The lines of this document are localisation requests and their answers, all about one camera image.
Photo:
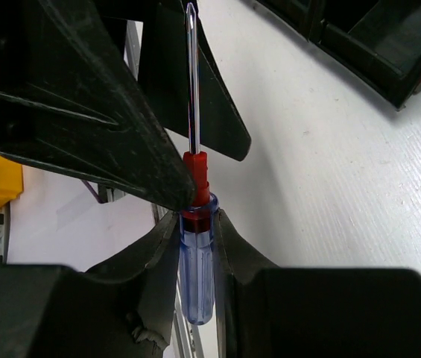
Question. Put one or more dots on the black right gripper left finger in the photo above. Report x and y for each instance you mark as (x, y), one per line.
(121, 307)

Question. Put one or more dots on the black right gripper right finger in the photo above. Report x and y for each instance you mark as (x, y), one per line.
(263, 310)

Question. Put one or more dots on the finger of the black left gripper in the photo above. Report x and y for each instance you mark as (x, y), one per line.
(163, 77)
(70, 105)

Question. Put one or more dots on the blue red screwdriver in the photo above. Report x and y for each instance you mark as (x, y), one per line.
(196, 222)

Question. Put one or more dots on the black three-compartment tray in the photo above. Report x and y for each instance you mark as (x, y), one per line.
(377, 40)

